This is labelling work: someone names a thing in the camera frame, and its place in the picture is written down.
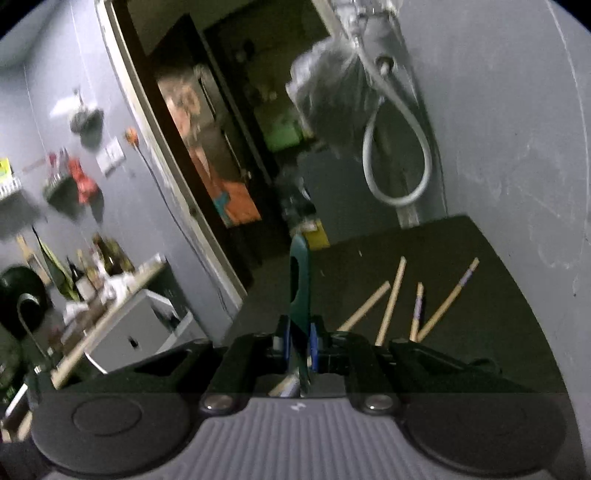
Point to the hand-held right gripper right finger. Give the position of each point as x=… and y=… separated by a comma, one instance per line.
x=314, y=344

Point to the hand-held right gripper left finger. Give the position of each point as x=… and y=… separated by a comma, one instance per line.
x=286, y=341

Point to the purple banded wooden chopstick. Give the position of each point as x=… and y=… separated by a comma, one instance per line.
x=450, y=300
x=418, y=309

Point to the dark wooden door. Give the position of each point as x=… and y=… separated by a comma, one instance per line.
x=240, y=249

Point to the yellow bin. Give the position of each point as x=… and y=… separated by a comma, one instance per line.
x=316, y=235

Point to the pile of plastic bags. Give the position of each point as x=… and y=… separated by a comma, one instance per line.
x=291, y=198

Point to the grey cabinet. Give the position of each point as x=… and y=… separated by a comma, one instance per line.
x=341, y=194

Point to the crumpled white cloth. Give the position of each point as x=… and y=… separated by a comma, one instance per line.
x=117, y=286

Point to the wooden counter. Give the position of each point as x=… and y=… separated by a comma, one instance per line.
x=106, y=318

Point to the tall brown bottle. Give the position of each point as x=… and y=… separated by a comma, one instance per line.
x=108, y=256

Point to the door poster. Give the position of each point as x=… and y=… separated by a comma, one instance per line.
x=207, y=152

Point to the green box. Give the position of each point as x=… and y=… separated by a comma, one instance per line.
x=284, y=134

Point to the dark labelled bottle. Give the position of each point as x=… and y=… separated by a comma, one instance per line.
x=81, y=281

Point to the hanging grey plastic bag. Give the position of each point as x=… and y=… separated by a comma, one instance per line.
x=328, y=101

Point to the orange plug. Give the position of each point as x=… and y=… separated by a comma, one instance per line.
x=131, y=137

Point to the red plastic bag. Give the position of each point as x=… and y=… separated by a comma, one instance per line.
x=85, y=182

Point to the curved kitchen tap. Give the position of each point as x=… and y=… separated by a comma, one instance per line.
x=22, y=309

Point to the black pan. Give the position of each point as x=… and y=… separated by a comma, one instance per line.
x=21, y=295

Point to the wooden spatula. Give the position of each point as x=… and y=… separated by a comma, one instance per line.
x=28, y=258

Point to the hanging grey scrubber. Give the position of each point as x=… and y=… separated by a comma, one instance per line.
x=85, y=122

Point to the yellow sponge packet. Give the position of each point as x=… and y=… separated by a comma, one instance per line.
x=3, y=168

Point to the white wall switch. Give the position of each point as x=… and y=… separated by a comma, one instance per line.
x=111, y=157

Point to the cream door frame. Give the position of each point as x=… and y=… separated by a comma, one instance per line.
x=138, y=115

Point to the metal wall faucet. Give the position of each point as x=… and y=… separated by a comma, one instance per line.
x=360, y=11

